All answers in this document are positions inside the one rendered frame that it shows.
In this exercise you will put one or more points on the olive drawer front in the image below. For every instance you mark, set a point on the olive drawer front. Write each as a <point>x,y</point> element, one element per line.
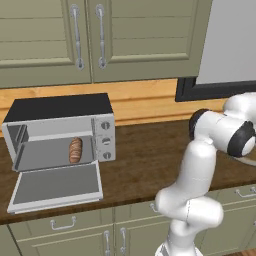
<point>230,196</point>
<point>133,210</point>
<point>30,228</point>

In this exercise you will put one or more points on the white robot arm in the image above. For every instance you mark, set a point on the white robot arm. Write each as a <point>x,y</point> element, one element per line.
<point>196,173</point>

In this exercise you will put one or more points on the grey flat panel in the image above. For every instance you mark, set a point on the grey flat panel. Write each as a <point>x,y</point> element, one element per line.
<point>230,40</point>

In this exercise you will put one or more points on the olive wall cupboard door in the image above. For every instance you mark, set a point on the olive wall cupboard door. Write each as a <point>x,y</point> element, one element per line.
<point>150,36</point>
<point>33,40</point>

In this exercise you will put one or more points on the brown baguette bread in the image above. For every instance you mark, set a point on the brown baguette bread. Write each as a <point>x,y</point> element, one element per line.
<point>75,150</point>

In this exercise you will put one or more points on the toaster oven door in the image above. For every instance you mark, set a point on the toaster oven door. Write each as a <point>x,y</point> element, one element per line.
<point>56,183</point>

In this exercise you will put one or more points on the round toaster oven knob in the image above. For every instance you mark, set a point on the round toaster oven knob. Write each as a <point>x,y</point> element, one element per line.
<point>107,155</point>
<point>105,125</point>
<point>106,141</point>

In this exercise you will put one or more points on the silver toaster oven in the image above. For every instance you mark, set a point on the silver toaster oven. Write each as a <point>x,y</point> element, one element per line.
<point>56,106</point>

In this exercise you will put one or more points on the olive base cupboard door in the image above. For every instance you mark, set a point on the olive base cupboard door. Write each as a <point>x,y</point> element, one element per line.
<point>66,245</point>
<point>143,236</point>
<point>6,243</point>
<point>236,230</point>

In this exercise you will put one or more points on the black appliance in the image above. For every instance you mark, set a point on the black appliance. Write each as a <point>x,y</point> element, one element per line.
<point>186,91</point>

